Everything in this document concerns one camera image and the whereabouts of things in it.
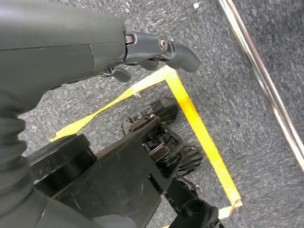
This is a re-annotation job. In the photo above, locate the steel top workbench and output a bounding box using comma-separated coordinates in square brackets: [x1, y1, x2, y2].
[217, 0, 304, 173]

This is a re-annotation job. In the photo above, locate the black robot leg assembly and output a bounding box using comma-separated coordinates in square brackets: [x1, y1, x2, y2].
[27, 96, 225, 228]

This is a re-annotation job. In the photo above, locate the yellow floor tape square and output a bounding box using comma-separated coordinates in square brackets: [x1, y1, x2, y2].
[49, 64, 243, 228]

